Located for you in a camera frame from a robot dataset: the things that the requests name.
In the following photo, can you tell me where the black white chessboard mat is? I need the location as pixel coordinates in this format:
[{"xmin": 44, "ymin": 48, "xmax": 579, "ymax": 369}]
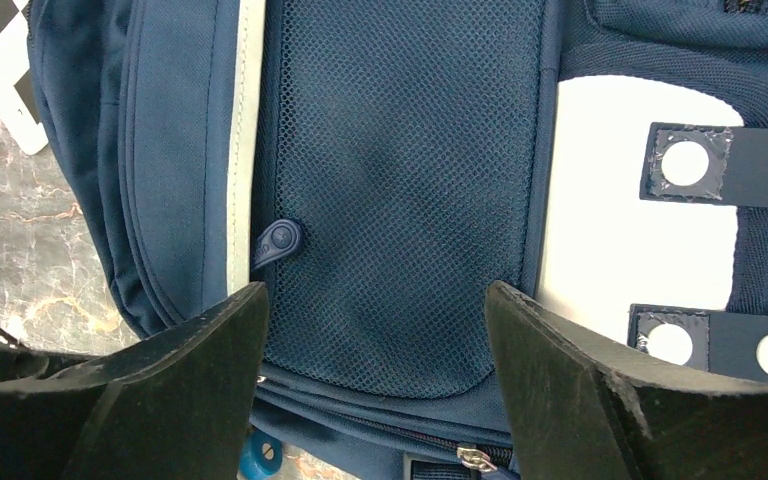
[{"xmin": 0, "ymin": 0, "xmax": 48, "ymax": 155}]

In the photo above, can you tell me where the navy blue student backpack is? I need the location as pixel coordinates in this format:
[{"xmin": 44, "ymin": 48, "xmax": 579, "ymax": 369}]
[{"xmin": 26, "ymin": 1, "xmax": 768, "ymax": 479}]

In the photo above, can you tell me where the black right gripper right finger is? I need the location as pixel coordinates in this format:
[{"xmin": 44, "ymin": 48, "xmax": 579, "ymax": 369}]
[{"xmin": 485, "ymin": 281, "xmax": 768, "ymax": 479}]

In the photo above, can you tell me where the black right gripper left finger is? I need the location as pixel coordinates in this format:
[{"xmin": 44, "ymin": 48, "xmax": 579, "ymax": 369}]
[{"xmin": 0, "ymin": 282, "xmax": 269, "ymax": 479}]

